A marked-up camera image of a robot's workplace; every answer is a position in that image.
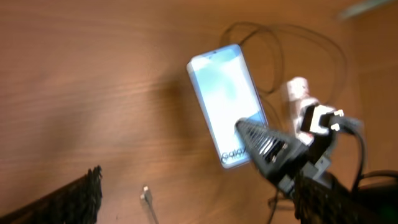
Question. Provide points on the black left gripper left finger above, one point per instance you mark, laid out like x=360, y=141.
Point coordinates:
x=76, y=202

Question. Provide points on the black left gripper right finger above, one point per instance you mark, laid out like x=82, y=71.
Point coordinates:
x=373, y=204

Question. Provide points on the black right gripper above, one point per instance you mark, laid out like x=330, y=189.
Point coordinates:
x=280, y=157

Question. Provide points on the Samsung Galaxy smartphone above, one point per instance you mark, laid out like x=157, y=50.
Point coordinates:
x=226, y=93

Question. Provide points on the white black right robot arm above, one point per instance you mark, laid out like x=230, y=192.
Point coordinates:
x=351, y=126

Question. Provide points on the white power strip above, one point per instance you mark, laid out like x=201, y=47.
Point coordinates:
x=297, y=96

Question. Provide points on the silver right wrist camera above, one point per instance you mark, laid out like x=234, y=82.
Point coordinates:
x=317, y=119

